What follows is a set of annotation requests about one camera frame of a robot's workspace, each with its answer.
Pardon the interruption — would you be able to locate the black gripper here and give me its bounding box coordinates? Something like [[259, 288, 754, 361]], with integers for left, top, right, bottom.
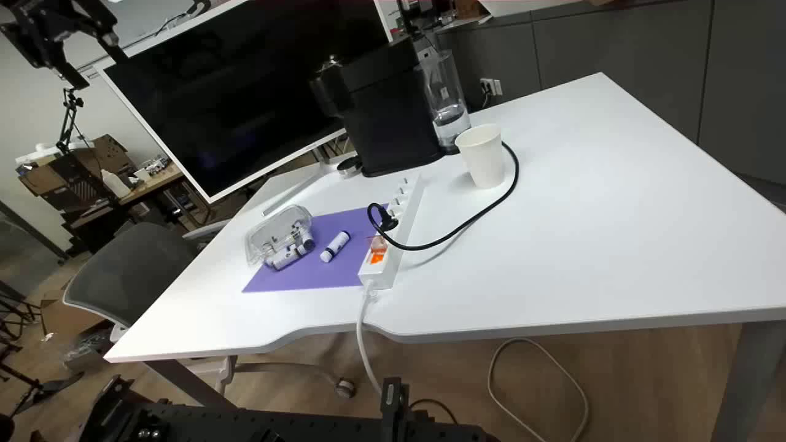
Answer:
[[0, 0, 131, 92]]

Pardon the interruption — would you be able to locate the black tripod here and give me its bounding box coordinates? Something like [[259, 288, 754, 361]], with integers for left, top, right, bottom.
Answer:
[[54, 84, 94, 154]]

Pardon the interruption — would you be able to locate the cluttered wooden desk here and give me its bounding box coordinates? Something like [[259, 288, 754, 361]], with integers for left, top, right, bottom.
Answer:
[[14, 134, 206, 249]]

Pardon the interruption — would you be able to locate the large black flat monitor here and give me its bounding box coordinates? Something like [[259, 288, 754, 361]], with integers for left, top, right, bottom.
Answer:
[[95, 0, 395, 207]]

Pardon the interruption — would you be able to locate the grey office chair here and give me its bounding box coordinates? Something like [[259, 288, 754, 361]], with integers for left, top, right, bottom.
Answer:
[[62, 222, 202, 333]]

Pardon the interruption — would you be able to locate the small dark round object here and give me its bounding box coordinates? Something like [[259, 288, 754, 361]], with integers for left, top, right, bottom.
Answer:
[[335, 154, 363, 180]]

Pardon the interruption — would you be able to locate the black coffee machine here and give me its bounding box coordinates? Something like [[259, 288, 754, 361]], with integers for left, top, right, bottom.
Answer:
[[308, 38, 450, 180]]

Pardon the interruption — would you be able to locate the white tube with purple band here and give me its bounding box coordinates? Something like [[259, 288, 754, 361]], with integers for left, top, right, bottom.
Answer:
[[316, 232, 355, 265]]

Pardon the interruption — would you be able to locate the purple mat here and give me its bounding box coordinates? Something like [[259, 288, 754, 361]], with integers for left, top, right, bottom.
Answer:
[[240, 204, 386, 294]]

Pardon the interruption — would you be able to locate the shelf clutter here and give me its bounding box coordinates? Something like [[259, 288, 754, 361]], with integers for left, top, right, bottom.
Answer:
[[370, 0, 495, 45]]

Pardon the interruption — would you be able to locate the white power strip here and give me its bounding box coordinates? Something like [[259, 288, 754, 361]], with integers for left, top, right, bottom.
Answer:
[[358, 173, 431, 293]]

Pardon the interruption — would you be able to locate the clear water tank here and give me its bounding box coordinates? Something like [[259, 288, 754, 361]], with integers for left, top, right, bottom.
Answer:
[[412, 35, 475, 154]]

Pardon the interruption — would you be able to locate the white paper cup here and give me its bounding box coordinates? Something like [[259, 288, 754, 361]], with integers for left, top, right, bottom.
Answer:
[[454, 120, 507, 191]]

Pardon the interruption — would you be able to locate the grey table leg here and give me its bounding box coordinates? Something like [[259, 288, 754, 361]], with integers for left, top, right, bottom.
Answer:
[[711, 321, 786, 442]]

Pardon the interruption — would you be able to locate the white power strip cable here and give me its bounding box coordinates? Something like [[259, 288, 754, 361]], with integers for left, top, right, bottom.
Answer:
[[351, 285, 388, 398]]

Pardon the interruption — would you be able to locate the black camera rig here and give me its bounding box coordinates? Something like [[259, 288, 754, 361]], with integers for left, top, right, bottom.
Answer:
[[76, 373, 498, 442]]

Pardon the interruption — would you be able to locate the white wall outlet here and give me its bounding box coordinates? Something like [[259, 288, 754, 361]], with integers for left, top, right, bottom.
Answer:
[[477, 77, 507, 100]]

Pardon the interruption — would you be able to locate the black power cable with plug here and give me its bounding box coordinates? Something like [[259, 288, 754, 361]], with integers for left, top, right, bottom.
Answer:
[[363, 141, 524, 253]]

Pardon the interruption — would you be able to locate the white looped floor cable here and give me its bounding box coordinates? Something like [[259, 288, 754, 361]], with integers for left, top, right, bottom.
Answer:
[[486, 336, 593, 442]]

